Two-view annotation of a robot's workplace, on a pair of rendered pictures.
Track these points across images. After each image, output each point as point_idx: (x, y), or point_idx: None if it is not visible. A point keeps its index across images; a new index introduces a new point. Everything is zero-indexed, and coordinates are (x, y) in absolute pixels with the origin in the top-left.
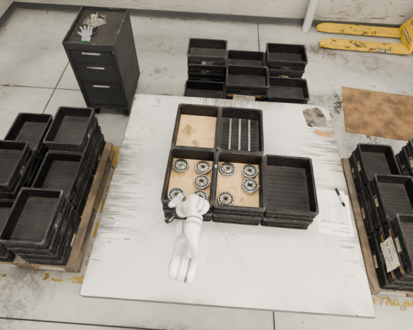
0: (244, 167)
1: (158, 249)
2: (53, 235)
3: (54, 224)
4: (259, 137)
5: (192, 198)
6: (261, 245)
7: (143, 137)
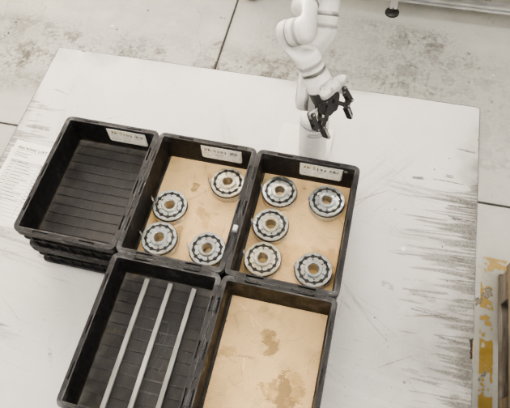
0: (168, 247)
1: (359, 155)
2: None
3: None
4: (99, 333)
5: (306, 19)
6: None
7: None
